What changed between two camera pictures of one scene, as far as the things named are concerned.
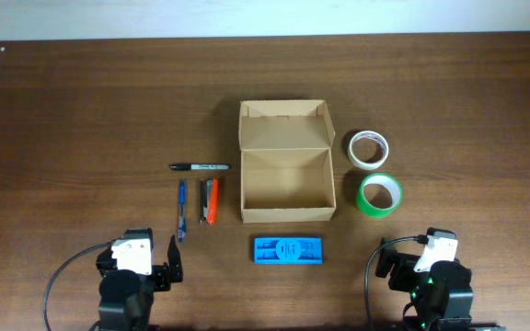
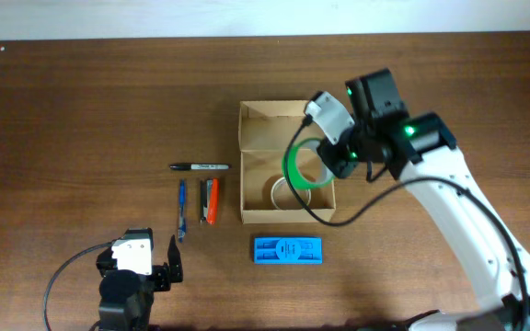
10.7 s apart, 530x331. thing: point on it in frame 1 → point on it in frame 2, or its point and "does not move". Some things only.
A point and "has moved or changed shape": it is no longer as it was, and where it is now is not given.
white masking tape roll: x=376 y=136 has moved or changed shape
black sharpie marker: x=200 y=166 does not move
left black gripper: x=161 y=273 does not move
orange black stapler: x=209 y=201 does not move
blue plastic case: x=287 y=250 does not move
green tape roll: x=378 y=195 → x=290 y=169
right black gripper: x=394 y=268 → x=339 y=159
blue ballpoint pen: x=182 y=226 does not move
